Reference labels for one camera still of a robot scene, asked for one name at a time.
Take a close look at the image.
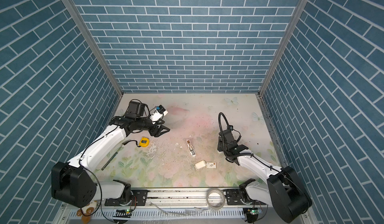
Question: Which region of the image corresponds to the yellow tape measure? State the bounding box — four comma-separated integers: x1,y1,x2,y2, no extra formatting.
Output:
137,137,150,148

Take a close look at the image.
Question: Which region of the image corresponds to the clear tape roll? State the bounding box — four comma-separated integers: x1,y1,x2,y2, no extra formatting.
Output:
206,188,226,211

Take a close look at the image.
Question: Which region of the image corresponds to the white staple box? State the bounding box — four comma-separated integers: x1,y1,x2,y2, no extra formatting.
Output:
195,161,207,170

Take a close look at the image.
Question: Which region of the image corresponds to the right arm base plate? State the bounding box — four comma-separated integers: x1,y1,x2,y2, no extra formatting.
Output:
223,189,265,206

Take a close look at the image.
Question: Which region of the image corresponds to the white staple box sleeve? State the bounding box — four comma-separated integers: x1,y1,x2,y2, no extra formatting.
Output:
206,162,217,169

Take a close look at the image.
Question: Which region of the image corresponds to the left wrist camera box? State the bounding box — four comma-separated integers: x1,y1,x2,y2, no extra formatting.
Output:
150,105,168,123

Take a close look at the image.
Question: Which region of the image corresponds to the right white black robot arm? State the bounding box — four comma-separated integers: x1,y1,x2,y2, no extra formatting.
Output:
218,130,313,223

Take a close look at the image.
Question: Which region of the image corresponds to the black thin rod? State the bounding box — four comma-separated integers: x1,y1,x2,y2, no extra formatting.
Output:
101,147,123,171

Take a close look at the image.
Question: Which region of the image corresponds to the white slotted cable duct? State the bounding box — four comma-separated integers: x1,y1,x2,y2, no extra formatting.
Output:
69,208,245,220

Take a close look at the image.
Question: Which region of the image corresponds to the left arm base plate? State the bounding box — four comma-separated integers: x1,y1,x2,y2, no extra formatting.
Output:
105,190,149,207

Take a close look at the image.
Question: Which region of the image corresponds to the aluminium front rail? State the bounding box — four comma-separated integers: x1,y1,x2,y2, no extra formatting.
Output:
61,187,310,209

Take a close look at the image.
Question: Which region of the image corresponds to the plush panda toy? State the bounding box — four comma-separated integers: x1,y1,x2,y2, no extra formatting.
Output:
76,201,98,224

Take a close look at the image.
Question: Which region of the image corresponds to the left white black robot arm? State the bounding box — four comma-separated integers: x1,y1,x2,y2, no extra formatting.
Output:
51,116,170,208

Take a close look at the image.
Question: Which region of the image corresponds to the pink stapler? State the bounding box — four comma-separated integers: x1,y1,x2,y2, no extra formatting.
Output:
186,140,196,157

